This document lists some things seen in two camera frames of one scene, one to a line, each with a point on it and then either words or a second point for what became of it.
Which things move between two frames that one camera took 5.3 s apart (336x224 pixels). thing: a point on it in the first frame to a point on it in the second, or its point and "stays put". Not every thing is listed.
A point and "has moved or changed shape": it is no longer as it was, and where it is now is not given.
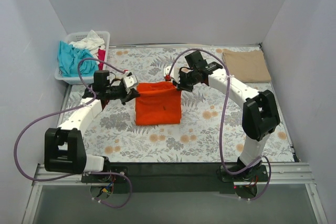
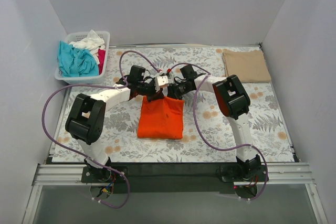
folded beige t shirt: [247, 66] stays put
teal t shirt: [69, 57] stays put
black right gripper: [180, 82] to [173, 91]
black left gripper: [127, 94] to [153, 91]
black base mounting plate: [175, 177] stays put
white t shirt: [92, 42] stays put
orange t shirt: [159, 104] has moved or changed shape
